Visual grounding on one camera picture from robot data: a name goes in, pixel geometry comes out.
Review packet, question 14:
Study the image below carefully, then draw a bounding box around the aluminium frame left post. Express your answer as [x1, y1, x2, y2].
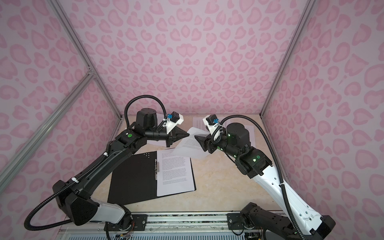
[47, 0, 122, 119]

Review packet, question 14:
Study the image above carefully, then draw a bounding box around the aluminium frame right post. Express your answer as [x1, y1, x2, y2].
[260, 0, 319, 119]

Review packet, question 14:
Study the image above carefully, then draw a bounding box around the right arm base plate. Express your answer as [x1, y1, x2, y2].
[226, 213, 248, 230]

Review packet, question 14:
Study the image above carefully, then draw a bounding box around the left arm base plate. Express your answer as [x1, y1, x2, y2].
[104, 214, 148, 232]

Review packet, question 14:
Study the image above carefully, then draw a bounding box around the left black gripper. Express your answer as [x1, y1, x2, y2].
[146, 127, 190, 148]

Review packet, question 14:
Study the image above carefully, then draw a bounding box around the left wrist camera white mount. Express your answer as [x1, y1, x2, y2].
[162, 112, 184, 134]

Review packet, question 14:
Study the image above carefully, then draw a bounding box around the metal folder clip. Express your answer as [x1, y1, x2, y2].
[154, 159, 158, 181]

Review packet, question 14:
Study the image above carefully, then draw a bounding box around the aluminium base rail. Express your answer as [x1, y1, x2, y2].
[56, 210, 319, 240]

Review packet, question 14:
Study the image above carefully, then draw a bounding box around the aluminium frame diagonal bar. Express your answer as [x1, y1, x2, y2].
[1, 71, 94, 192]

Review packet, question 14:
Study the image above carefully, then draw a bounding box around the aluminium frame post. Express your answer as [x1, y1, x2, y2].
[47, 0, 122, 119]
[260, 0, 319, 119]

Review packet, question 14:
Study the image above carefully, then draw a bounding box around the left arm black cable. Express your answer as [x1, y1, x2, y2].
[124, 94, 168, 128]

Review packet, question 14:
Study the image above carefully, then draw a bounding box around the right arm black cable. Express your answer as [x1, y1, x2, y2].
[211, 114, 307, 240]

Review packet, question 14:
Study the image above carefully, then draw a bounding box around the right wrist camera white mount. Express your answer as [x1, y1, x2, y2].
[203, 114, 223, 140]

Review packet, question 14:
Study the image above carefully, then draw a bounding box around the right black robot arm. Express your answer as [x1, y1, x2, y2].
[195, 118, 336, 240]

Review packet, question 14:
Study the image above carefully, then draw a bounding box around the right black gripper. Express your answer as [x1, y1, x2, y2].
[194, 125, 241, 159]

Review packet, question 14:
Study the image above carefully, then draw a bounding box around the blue A4 clip folder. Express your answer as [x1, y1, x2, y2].
[107, 148, 197, 206]

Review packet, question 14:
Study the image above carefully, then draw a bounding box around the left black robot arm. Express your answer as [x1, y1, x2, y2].
[53, 108, 189, 230]

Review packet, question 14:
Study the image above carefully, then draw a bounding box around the printed sheet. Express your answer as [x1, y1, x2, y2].
[193, 117, 207, 131]
[147, 114, 166, 147]
[245, 125, 256, 147]
[156, 149, 196, 198]
[173, 127, 210, 159]

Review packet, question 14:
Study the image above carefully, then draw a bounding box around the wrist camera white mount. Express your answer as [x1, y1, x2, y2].
[203, 114, 223, 140]
[162, 112, 184, 134]

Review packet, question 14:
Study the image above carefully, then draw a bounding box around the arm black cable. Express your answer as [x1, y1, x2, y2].
[124, 94, 168, 128]
[211, 114, 307, 240]

